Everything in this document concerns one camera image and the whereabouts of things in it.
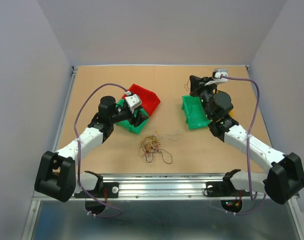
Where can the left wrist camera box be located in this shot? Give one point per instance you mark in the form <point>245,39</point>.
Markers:
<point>133,101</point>

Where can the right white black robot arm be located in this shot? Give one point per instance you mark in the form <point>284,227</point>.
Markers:
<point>269,171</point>

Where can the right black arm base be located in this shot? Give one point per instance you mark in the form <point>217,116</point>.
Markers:
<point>224,187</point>

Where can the aluminium frame rail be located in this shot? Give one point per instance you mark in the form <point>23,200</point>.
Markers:
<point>158,205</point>

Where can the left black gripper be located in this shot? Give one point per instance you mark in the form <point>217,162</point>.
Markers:
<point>139,119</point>

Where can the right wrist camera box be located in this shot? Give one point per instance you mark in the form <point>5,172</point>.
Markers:
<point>219,76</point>

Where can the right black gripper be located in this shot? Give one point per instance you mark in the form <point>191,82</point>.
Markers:
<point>197,85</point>

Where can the green plastic bin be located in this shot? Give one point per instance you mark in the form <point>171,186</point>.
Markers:
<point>125,124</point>
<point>194,113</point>

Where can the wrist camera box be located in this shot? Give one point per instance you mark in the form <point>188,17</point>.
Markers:
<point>133,101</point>
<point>219,76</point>

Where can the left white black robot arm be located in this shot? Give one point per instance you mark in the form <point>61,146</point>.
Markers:
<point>59,173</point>

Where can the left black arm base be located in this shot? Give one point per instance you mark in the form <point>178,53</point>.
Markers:
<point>98,187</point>

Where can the red plastic bin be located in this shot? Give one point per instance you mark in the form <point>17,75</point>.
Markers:
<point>150,100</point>

